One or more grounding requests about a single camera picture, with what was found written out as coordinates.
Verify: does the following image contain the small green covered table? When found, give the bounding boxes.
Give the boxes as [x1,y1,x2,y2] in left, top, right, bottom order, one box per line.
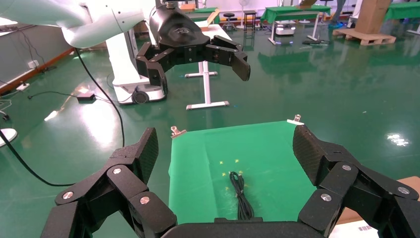
[179,6,221,25]

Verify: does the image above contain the long table with green cloth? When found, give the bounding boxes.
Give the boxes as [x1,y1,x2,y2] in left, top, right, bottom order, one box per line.
[261,4,332,45]

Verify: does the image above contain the black square stool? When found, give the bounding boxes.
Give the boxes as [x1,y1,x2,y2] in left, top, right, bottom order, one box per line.
[243,9,258,32]

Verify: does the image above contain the white round floor base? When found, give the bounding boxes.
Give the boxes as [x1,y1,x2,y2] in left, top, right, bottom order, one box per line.
[0,128,18,148]

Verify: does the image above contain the brown cardboard piece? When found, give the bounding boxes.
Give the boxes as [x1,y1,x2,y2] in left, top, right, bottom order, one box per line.
[294,0,318,10]

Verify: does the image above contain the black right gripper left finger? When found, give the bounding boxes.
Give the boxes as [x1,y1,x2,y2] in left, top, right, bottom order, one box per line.
[41,127,178,238]

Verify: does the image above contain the white printed instruction sheet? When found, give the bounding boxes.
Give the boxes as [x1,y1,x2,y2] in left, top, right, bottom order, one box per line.
[328,220,382,238]

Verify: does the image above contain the white standing fan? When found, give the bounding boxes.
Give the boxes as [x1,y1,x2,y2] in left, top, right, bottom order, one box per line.
[238,0,250,30]

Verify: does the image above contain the tall brown cardboard carton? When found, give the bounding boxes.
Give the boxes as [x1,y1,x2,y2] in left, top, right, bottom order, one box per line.
[354,0,393,35]

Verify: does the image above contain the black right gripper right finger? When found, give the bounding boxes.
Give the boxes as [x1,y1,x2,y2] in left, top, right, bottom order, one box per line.
[292,124,420,238]

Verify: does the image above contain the black round stool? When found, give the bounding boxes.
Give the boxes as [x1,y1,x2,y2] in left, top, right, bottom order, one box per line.
[222,12,237,32]

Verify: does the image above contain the standing person legs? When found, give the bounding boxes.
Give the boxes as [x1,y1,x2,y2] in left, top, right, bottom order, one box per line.
[328,0,347,29]

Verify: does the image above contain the white low mobile robot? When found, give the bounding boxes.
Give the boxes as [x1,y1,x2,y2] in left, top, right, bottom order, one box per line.
[275,20,297,37]

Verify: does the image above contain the black data cable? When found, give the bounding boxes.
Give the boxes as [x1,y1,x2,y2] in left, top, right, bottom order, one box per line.
[229,171,255,221]

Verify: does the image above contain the brown cardboard box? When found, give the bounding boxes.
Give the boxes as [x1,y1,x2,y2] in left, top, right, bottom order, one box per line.
[336,176,420,226]

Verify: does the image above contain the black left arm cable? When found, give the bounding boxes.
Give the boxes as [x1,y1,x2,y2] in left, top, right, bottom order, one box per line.
[0,47,126,187]

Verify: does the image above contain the metal binder clip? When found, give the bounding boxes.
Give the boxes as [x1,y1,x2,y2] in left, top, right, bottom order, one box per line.
[170,125,188,139]
[286,114,305,126]

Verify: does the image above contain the black power adapter with cord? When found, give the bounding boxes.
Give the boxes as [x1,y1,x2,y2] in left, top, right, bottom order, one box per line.
[28,90,98,103]

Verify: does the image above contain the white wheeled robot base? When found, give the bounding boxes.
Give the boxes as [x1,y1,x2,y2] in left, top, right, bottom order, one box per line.
[105,31,168,105]

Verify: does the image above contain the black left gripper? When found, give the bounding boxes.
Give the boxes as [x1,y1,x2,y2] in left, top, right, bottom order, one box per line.
[135,5,252,96]

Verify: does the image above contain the wooden pallet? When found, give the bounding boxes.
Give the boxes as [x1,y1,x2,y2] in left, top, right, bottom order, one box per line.
[332,28,397,46]

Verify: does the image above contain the white desk with legs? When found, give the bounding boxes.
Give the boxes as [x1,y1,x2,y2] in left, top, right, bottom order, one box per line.
[184,23,233,111]

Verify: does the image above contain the tan wooden board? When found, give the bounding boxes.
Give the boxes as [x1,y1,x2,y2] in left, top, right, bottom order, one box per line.
[201,8,221,32]

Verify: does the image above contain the green table cloth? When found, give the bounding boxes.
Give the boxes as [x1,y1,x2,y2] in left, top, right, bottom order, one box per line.
[168,120,317,224]

